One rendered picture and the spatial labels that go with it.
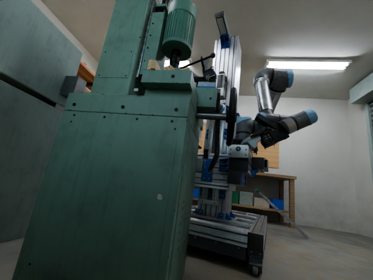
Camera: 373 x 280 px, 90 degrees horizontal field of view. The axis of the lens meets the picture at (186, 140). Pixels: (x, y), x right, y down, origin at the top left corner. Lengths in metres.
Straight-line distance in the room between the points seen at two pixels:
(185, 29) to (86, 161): 0.86
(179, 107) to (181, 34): 0.53
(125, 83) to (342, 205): 4.50
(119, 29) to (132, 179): 0.88
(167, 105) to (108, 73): 0.46
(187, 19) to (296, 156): 3.83
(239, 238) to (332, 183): 3.64
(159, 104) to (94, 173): 0.38
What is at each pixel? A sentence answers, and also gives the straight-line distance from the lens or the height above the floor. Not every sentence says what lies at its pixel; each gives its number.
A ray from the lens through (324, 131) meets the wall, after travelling 4.95.
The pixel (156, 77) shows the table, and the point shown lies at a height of 0.86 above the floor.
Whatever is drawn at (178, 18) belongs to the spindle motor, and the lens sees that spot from 1.25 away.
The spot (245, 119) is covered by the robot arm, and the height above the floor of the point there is 1.01.
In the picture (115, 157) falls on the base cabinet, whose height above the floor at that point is 0.52.
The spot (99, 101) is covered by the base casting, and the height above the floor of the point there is 0.76.
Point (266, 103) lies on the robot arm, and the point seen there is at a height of 0.94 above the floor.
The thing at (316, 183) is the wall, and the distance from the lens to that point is 4.64.
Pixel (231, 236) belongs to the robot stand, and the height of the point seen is 0.18.
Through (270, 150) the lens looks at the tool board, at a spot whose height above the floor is 1.42.
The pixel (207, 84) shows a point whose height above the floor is 0.98.
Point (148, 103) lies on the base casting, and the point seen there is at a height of 0.76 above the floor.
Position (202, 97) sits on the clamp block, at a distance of 0.99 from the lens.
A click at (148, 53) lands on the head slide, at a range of 1.16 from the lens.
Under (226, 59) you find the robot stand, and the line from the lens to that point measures 2.12.
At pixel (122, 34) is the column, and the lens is 1.25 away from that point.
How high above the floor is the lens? 0.45
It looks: 14 degrees up
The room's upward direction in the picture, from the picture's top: 7 degrees clockwise
